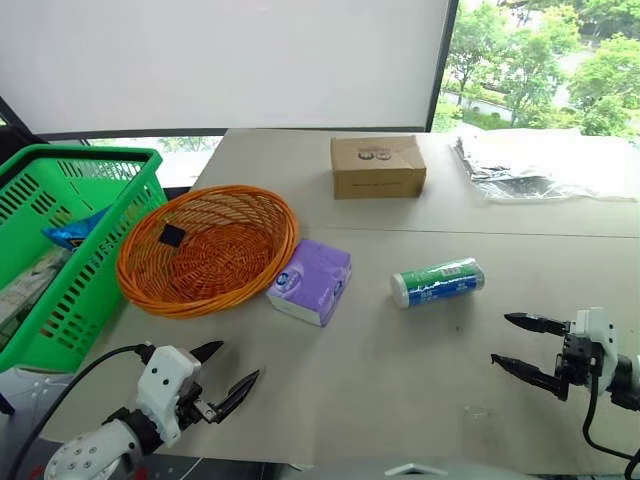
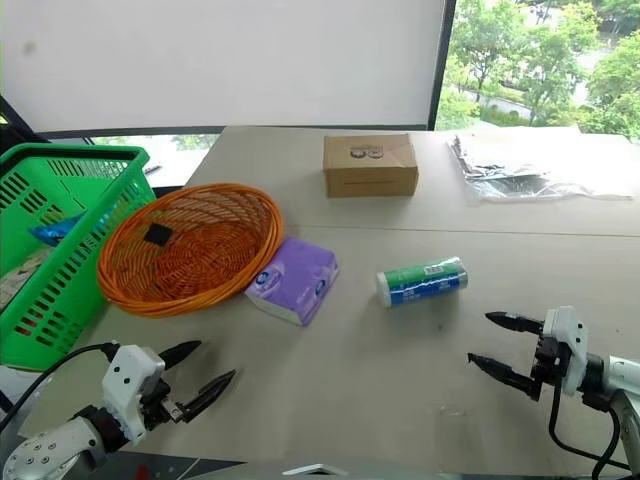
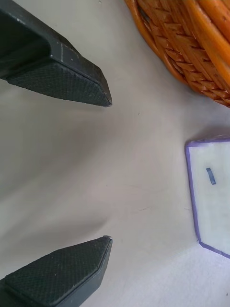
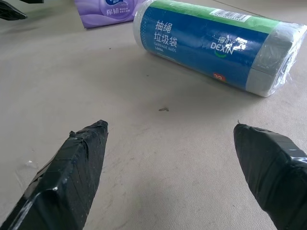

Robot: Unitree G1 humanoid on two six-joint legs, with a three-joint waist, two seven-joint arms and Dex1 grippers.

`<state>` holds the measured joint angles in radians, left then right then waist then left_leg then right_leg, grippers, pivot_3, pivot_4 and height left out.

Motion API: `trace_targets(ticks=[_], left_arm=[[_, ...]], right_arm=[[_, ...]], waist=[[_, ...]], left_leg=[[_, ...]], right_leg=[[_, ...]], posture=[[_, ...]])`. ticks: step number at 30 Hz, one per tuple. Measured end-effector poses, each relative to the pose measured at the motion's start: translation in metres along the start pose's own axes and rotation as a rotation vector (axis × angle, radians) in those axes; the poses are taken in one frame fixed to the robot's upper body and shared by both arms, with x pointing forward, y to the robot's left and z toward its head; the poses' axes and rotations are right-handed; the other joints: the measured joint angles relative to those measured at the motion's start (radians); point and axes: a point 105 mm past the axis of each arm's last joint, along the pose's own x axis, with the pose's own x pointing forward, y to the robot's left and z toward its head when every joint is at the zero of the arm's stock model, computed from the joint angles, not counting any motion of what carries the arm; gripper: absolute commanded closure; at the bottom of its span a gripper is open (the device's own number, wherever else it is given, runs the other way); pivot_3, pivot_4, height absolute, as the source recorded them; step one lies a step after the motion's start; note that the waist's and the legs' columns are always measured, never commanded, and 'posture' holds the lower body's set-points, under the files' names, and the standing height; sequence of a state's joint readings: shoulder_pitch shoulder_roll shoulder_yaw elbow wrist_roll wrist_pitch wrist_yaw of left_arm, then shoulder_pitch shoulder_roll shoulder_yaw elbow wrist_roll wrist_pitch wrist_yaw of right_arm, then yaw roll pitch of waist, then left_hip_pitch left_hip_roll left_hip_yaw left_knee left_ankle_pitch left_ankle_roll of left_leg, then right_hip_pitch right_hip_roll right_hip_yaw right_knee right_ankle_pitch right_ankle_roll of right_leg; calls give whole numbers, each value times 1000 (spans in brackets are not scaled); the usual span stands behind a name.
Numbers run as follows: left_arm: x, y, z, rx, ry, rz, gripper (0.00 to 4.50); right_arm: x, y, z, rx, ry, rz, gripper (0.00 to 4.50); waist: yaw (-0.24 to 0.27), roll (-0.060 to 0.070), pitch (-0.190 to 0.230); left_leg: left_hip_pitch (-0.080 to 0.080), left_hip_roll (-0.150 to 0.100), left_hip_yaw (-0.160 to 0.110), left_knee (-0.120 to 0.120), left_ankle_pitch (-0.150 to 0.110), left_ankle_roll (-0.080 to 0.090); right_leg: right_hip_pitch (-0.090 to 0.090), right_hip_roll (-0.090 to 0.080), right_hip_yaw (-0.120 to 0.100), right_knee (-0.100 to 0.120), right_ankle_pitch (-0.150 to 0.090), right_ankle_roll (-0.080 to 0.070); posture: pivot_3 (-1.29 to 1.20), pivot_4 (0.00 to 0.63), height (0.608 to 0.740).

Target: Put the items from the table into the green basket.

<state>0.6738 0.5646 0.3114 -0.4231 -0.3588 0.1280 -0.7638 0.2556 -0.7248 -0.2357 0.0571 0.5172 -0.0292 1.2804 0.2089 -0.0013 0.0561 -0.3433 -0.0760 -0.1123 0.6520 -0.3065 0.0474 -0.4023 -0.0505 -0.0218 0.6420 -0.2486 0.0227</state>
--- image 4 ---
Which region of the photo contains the blue garbage bag roll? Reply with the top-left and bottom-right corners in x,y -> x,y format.
132,0 -> 307,98

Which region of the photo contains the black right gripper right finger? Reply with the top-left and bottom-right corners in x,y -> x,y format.
233,123 -> 307,230

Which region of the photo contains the purple tissue pack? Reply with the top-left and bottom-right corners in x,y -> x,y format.
73,0 -> 154,30

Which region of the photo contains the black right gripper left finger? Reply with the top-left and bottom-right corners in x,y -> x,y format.
0,119 -> 109,230

